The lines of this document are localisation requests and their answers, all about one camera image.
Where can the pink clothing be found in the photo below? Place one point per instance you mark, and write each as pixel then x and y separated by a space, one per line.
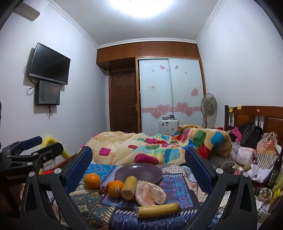
pixel 235 132

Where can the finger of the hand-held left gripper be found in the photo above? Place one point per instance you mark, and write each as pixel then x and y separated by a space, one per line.
pixel 33 141
pixel 50 148

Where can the yellow foam tube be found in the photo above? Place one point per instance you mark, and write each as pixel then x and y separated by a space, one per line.
pixel 52 140

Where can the pink patterned pouch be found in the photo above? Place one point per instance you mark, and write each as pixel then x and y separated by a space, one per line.
pixel 245 154

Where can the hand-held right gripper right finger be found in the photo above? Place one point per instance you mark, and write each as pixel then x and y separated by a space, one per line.
pixel 196 165

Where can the small orange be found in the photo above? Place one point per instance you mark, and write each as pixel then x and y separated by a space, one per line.
pixel 109 184

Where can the sugarcane piece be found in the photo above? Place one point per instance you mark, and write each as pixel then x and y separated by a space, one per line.
pixel 129 186

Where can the peeled pomelo segment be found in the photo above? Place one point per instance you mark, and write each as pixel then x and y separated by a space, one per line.
pixel 142 192
pixel 158 194

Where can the small white cabinet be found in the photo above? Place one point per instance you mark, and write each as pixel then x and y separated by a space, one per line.
pixel 169 127

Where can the small white cup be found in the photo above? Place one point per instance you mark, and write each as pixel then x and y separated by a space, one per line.
pixel 266 194

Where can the large orange with sticker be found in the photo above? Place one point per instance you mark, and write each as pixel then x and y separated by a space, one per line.
pixel 115 189

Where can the striped bag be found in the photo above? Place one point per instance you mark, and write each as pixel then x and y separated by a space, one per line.
pixel 267 147

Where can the wooden headboard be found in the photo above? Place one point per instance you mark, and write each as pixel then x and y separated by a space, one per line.
pixel 269 119

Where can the ceiling light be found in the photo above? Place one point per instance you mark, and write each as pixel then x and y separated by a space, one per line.
pixel 141 6

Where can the white paisley pillow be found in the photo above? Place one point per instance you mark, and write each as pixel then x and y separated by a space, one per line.
pixel 172 168

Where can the black wall television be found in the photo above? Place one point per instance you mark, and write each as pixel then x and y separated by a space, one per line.
pixel 49 63

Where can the colourful patchwork blanket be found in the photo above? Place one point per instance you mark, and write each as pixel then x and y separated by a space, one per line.
pixel 132 148

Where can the wooden wardrobe with glass doors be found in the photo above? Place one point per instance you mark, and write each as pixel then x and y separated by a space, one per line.
pixel 170 88

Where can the purple plate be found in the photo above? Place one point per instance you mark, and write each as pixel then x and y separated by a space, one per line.
pixel 141 172

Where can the blue patterned cloth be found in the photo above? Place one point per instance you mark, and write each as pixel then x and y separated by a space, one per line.
pixel 97 205

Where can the brown wooden door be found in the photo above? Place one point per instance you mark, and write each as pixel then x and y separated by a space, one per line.
pixel 122 101

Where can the dark red jujube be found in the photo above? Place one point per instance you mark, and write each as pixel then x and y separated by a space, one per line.
pixel 104 188
pixel 101 192

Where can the white air conditioner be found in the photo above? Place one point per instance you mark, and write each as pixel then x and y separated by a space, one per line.
pixel 27 10

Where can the dark glass bottle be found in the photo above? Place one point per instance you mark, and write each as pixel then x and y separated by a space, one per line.
pixel 276 170

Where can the yellow banana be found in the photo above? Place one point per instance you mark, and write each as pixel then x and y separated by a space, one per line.
pixel 158 210

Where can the standing fan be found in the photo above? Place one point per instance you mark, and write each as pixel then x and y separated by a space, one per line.
pixel 208 105

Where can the black backpack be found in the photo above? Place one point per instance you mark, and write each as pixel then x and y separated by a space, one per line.
pixel 251 133

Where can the small black wall monitor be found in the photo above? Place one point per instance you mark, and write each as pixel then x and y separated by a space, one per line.
pixel 47 92

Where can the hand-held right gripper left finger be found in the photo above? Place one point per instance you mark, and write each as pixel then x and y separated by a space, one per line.
pixel 78 168

